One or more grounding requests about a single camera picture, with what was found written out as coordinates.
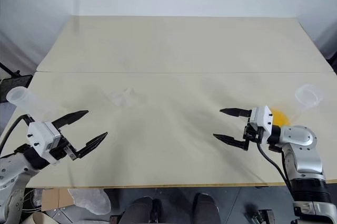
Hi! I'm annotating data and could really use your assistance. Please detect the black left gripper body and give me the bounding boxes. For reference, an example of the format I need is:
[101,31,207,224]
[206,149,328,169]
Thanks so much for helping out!
[49,134,80,161]

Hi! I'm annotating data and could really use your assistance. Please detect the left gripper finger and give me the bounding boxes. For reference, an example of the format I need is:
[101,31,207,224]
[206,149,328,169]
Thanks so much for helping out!
[51,110,90,137]
[71,131,109,160]

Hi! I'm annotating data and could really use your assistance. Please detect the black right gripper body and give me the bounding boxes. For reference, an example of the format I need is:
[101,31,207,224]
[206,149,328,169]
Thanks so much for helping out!
[242,117,271,145]

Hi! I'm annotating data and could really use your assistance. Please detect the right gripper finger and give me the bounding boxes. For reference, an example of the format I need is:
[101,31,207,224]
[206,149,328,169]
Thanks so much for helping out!
[212,133,250,152]
[219,108,253,119]

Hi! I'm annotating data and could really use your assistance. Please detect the orange liquid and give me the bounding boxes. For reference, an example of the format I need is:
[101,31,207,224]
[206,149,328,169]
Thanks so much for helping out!
[272,108,292,126]

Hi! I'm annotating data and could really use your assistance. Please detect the clear plastic pouring container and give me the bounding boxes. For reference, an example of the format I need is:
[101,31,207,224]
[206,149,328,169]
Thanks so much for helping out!
[5,86,57,122]

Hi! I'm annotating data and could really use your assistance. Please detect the translucent plastic threaded jar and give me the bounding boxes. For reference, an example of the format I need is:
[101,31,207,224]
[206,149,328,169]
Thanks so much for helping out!
[271,83,324,127]

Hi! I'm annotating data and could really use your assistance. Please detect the brown cardboard box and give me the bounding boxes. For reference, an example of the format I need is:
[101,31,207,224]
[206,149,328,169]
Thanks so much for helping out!
[41,188,80,212]

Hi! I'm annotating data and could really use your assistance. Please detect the white plastic bag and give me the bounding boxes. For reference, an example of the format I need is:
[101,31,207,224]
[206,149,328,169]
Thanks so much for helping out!
[67,187,111,216]

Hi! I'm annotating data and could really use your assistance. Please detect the crumpled clear plastic film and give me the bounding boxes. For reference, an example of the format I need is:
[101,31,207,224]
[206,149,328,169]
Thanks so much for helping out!
[109,86,144,106]

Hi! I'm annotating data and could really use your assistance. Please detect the dark rounded shape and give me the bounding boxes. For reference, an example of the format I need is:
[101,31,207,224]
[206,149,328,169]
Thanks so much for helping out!
[123,196,163,224]
[193,192,222,224]

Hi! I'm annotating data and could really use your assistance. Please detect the beige rounded board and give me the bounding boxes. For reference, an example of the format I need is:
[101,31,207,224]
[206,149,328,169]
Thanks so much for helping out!
[22,213,61,224]

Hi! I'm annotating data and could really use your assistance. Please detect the small metal clamp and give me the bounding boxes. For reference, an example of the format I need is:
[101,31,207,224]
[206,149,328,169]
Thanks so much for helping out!
[246,207,274,224]

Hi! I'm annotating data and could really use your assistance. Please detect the black stand leg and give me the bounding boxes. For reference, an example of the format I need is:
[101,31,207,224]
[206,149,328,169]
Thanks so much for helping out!
[0,62,22,79]

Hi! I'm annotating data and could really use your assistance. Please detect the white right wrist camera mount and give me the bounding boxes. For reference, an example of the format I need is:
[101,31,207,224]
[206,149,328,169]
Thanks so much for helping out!
[249,105,275,133]

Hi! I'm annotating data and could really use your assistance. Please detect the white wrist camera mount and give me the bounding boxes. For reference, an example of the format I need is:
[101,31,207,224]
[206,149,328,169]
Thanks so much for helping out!
[27,121,63,167]
[249,105,275,133]

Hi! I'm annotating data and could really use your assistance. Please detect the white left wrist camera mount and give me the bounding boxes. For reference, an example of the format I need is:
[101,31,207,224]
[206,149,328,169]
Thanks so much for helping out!
[27,121,63,167]

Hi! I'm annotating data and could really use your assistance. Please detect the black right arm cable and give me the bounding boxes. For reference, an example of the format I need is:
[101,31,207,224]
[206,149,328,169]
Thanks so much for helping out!
[256,142,294,190]

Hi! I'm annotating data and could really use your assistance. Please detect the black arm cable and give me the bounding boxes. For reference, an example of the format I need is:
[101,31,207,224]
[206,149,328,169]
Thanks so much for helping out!
[0,114,34,153]
[256,142,294,190]

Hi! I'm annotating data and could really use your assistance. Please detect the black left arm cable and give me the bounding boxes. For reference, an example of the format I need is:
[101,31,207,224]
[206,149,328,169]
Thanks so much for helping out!
[0,114,34,153]

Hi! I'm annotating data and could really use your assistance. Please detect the thin loose wires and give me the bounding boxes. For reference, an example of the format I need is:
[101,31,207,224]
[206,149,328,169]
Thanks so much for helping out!
[22,189,43,213]

